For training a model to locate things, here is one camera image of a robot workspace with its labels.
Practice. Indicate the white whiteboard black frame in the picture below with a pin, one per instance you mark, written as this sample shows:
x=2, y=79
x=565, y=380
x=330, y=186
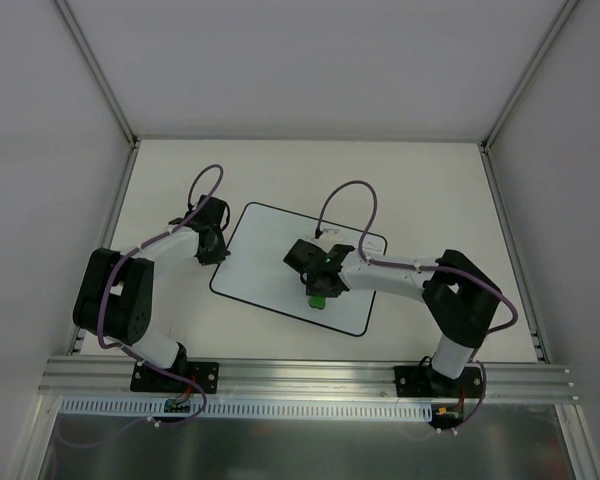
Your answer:
x=255, y=273

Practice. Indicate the right aluminium frame post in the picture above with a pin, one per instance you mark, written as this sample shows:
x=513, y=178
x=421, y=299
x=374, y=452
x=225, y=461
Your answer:
x=541, y=51

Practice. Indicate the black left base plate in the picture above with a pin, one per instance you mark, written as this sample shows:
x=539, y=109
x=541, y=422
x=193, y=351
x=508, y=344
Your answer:
x=147, y=380

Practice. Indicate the aluminium frame post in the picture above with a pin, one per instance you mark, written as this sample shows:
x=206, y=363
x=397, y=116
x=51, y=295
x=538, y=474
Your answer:
x=71, y=23
x=541, y=51

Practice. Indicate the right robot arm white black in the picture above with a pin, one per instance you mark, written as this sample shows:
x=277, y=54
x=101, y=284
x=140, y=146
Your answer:
x=460, y=298

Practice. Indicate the green bone-shaped eraser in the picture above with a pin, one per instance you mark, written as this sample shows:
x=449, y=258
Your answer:
x=317, y=302

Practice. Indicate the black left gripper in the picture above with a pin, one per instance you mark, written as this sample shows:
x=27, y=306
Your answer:
x=214, y=251

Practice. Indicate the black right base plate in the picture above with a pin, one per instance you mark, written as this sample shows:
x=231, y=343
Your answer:
x=412, y=381

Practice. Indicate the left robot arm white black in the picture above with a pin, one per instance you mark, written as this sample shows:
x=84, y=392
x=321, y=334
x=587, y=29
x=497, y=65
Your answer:
x=115, y=299

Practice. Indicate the white slotted cable duct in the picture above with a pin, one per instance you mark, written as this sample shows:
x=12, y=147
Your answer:
x=249, y=409

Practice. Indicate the left aluminium frame post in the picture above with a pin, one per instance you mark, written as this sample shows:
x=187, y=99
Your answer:
x=71, y=23

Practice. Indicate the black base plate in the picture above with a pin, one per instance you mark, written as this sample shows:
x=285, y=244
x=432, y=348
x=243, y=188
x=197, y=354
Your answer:
x=412, y=381
x=147, y=380

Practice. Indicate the aluminium mounting rail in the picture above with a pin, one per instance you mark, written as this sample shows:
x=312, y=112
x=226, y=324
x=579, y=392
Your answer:
x=317, y=380

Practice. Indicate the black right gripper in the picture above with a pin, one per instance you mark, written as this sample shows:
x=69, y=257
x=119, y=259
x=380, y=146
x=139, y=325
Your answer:
x=319, y=288

